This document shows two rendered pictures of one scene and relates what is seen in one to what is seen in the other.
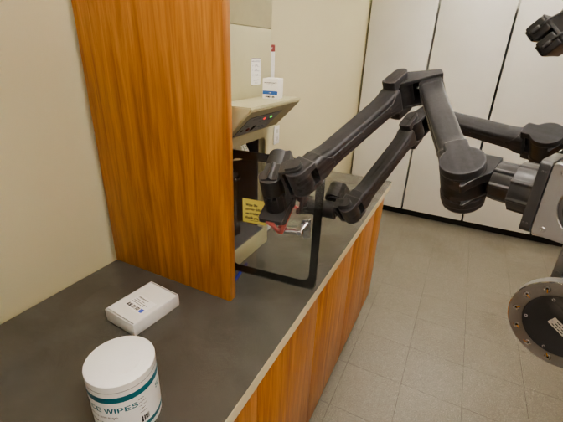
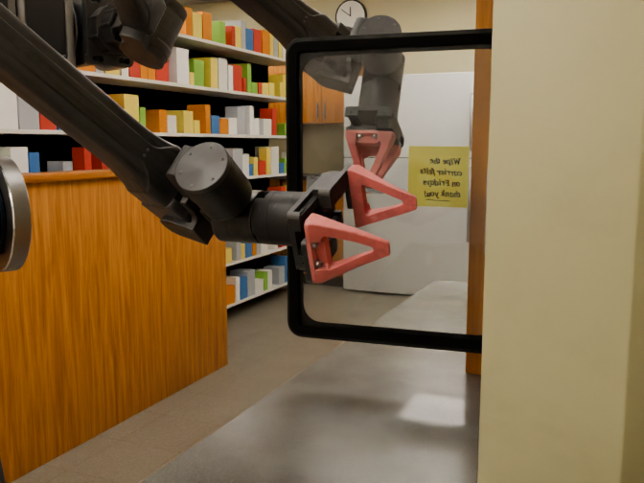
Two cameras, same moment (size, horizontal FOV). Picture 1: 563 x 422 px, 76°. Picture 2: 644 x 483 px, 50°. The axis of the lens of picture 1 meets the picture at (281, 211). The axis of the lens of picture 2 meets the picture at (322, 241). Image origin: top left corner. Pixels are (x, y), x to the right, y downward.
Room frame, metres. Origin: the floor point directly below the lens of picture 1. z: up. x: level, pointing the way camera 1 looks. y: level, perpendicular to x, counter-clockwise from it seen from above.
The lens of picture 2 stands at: (1.84, -0.10, 1.25)
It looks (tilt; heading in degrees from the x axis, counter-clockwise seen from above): 8 degrees down; 178
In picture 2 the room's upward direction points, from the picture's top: straight up
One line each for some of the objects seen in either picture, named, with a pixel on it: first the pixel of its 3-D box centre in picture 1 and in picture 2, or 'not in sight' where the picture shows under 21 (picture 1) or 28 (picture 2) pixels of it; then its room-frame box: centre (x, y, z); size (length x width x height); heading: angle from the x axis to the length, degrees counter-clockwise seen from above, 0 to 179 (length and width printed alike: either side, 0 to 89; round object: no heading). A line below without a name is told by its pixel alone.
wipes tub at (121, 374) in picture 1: (125, 386); not in sight; (0.52, 0.30, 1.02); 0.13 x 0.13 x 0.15
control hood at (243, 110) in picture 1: (261, 117); not in sight; (1.12, 0.07, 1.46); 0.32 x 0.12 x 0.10; 154
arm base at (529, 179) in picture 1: (521, 187); (117, 29); (0.59, -0.41, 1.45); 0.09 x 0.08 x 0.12; 132
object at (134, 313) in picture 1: (143, 306); not in sight; (0.83, 0.39, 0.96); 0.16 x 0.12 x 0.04; 149
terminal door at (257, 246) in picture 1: (270, 221); (398, 194); (0.95, 0.03, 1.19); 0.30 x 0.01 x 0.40; 69
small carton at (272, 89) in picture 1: (272, 88); not in sight; (1.18, 0.04, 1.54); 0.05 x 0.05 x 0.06; 72
